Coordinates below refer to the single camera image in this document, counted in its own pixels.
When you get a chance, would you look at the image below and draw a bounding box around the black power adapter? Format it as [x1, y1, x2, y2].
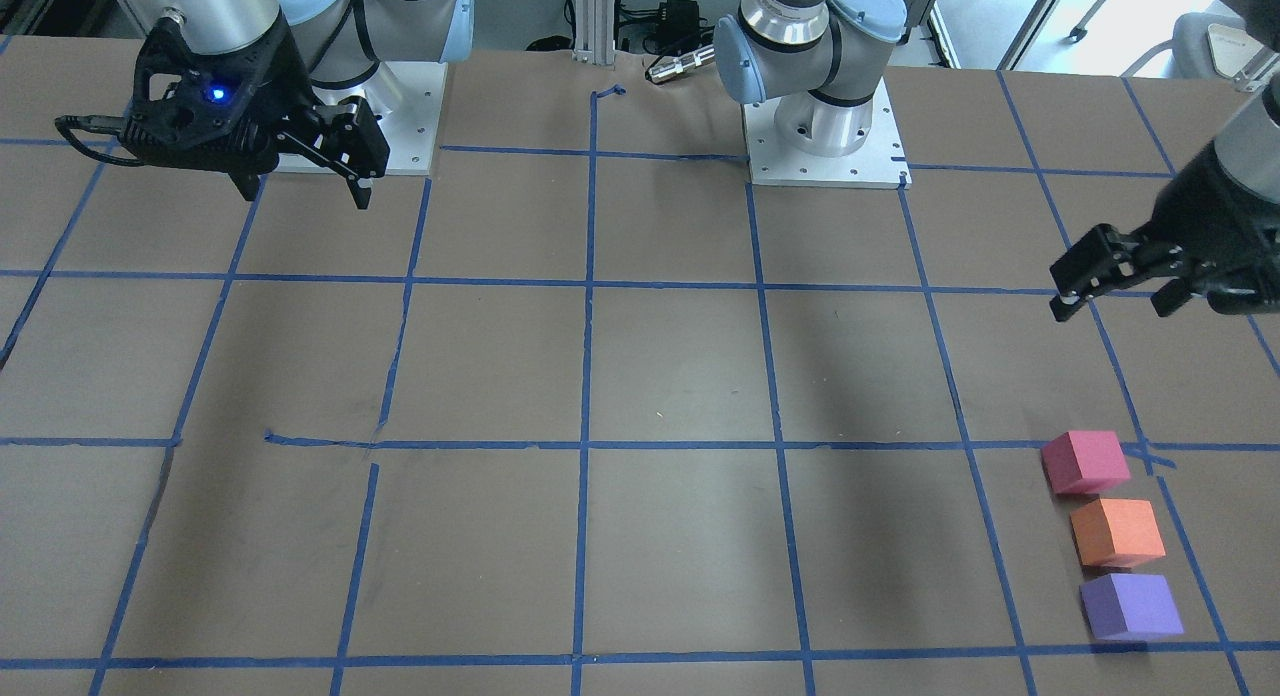
[654, 0, 701, 44]

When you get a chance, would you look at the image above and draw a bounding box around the silver metal connector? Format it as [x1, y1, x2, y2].
[644, 44, 716, 84]

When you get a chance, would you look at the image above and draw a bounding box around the grey chair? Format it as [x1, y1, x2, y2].
[1121, 12, 1279, 93]

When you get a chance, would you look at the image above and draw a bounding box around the orange foam block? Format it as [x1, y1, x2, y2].
[1069, 496, 1167, 568]

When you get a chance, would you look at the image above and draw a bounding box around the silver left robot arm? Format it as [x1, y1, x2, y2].
[279, 0, 1277, 321]

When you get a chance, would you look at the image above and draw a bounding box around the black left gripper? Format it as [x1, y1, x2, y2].
[1050, 143, 1279, 322]

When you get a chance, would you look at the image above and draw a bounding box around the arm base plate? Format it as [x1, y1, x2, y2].
[312, 55, 448, 177]
[742, 81, 913, 191]

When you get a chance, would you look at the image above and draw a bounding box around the pink foam block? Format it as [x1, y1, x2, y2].
[1039, 430, 1132, 495]

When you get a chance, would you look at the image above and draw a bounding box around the aluminium profile post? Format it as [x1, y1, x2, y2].
[571, 0, 617, 68]

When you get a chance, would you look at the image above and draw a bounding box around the purple foam block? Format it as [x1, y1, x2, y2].
[1079, 573, 1185, 642]

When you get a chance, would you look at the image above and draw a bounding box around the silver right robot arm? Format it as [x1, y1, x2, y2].
[59, 0, 475, 209]

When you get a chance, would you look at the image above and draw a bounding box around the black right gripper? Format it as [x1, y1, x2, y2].
[119, 13, 390, 210]

